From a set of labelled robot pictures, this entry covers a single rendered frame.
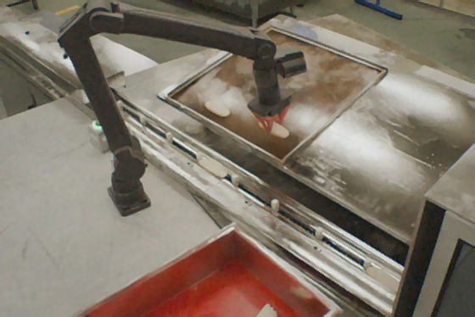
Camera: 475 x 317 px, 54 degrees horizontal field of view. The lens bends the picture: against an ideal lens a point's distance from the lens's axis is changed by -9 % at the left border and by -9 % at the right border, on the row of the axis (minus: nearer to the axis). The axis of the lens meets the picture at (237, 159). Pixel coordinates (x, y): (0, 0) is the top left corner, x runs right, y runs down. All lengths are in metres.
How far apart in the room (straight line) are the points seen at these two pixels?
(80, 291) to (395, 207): 0.75
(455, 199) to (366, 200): 0.61
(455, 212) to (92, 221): 0.95
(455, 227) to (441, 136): 0.79
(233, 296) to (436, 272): 0.54
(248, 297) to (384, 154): 0.51
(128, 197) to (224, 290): 0.37
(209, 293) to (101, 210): 0.41
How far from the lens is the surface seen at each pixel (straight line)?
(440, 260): 0.64
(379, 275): 1.09
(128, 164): 1.23
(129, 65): 2.05
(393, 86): 1.53
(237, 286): 1.10
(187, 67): 1.95
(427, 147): 1.34
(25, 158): 1.63
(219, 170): 1.33
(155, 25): 1.09
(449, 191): 0.62
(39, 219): 1.38
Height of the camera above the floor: 1.69
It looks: 37 degrees down
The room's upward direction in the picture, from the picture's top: 4 degrees counter-clockwise
